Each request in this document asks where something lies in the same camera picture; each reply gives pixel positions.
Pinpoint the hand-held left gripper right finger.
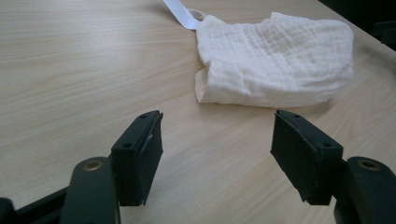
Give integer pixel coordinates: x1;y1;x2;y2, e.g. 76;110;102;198
270;109;345;206

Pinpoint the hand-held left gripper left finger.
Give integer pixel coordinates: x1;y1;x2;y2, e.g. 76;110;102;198
110;109;164;207

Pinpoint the white towel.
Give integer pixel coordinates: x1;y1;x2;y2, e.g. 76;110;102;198
162;0;356;109

